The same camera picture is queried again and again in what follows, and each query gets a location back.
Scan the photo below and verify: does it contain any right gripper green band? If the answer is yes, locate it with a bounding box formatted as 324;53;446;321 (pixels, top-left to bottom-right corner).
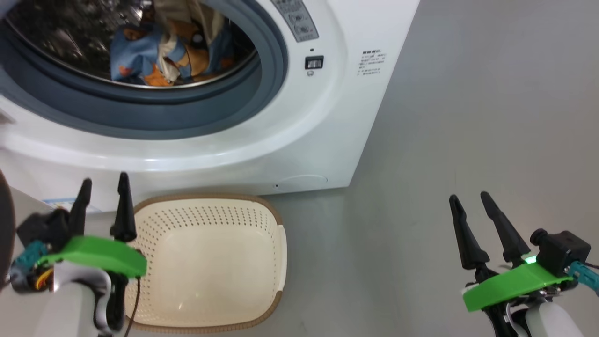
448;190;575;337

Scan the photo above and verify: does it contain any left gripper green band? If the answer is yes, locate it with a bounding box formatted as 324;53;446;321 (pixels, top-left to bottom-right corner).
37;171;148;331

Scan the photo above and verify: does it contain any blue white bear-print garment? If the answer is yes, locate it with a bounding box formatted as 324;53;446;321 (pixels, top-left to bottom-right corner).
153;0;226;83

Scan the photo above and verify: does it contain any cream perforated laundry basket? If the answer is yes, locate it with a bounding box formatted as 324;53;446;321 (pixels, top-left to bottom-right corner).
122;193;288;335

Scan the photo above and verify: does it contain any grey rubber door seal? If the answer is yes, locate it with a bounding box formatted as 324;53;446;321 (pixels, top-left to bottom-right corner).
0;0;289;141

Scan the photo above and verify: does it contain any steel washing machine drum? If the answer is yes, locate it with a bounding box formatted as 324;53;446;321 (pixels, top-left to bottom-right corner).
4;0;261;90

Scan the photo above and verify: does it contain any white washing machine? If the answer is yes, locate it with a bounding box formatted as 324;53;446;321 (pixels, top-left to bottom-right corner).
0;0;421;214

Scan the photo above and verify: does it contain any blue energy label sticker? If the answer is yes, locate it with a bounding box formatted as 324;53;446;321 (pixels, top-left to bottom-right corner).
41;197;102;214

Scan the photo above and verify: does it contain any round white filter cover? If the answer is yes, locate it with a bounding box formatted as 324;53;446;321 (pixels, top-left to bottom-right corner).
275;174;329;189

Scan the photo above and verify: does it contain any printed text warning label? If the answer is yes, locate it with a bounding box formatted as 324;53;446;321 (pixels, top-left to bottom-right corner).
358;49;387;77

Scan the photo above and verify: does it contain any grey instruction sticker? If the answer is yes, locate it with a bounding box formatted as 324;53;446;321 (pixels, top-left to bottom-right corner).
270;0;320;43

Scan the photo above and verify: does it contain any teal left camera connector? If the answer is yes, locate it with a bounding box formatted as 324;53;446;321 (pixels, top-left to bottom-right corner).
8;241;51;278

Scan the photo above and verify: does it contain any teal camera connector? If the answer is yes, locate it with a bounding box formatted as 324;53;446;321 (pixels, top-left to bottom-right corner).
8;241;51;278
568;261;599;296

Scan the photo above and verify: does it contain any thin dark left gripper cable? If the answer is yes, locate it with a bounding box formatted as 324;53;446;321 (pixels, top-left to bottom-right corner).
123;275;142;337

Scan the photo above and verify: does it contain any teal right camera connector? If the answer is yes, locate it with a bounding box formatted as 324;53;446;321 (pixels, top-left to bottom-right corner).
568;261;599;296

